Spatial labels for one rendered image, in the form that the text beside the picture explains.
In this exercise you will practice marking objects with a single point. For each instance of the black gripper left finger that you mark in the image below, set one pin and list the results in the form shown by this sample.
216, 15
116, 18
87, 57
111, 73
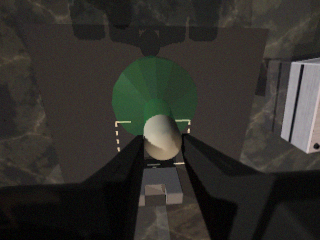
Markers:
105, 203

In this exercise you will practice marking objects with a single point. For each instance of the green glass bottle with white cap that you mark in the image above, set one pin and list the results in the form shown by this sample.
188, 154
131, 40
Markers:
157, 98

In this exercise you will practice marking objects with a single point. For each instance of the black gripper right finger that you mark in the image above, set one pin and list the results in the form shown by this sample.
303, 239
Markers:
237, 202

